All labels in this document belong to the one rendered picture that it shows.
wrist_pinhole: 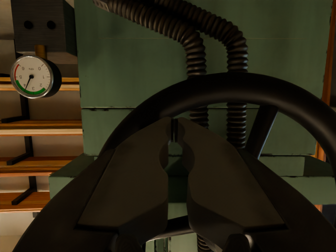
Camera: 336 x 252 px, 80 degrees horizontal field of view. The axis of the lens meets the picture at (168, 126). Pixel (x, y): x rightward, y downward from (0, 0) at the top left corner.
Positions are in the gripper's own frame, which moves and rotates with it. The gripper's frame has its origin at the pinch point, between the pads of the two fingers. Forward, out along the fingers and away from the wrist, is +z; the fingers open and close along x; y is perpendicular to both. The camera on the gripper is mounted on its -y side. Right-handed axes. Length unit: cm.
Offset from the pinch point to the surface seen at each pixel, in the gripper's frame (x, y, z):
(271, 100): 8.9, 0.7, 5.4
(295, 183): 24.2, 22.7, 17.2
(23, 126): -160, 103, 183
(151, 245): -7, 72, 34
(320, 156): 115, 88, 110
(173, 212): 0.4, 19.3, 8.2
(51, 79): -17.4, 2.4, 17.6
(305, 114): 12.0, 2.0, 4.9
